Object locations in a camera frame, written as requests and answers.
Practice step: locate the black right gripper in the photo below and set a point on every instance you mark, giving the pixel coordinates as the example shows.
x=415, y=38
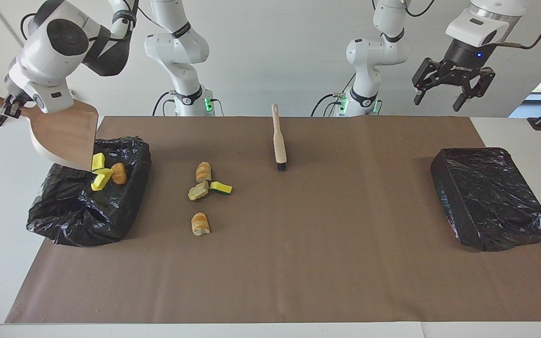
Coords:
x=18, y=89

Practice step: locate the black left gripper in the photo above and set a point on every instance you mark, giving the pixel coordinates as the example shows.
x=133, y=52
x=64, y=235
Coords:
x=460, y=58

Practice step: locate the beige plastic dustpan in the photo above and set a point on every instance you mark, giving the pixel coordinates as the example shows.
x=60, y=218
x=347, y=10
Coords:
x=66, y=136

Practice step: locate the notched yellow sponge piece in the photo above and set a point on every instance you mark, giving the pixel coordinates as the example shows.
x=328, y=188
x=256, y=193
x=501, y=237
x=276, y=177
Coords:
x=98, y=162

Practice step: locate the wedge yellow sponge piece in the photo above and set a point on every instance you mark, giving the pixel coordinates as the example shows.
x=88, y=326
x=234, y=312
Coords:
x=101, y=179

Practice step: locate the brown bread roll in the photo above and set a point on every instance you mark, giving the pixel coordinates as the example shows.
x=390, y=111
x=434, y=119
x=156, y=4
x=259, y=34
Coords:
x=119, y=173

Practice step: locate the beige brush with black bristles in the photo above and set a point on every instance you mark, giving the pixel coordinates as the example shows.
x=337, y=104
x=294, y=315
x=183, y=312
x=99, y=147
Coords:
x=279, y=145

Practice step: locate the long striped croissant piece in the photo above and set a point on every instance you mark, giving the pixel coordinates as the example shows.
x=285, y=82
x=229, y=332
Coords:
x=203, y=172

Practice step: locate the pale toast chunk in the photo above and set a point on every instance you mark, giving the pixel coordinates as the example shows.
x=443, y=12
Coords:
x=198, y=191

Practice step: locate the short striped croissant piece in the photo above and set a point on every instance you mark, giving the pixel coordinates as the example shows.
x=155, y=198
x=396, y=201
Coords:
x=200, y=224

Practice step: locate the yellow sponge with green pad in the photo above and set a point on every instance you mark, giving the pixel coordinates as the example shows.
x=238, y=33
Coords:
x=221, y=188

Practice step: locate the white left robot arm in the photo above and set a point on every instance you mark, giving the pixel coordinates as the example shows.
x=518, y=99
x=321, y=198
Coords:
x=376, y=51

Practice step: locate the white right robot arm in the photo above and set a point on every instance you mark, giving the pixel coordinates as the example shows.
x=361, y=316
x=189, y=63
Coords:
x=64, y=37

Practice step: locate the flat black bagged bin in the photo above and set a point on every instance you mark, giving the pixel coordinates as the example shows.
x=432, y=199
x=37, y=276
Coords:
x=491, y=202

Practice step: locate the crumpled black bagged bin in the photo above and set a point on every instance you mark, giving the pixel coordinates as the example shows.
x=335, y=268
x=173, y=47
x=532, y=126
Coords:
x=78, y=216

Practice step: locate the brown paper table mat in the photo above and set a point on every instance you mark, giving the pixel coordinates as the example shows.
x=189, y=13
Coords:
x=322, y=258

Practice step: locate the white wall conduit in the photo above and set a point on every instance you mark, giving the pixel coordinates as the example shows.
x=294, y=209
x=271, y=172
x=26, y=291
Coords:
x=3, y=19

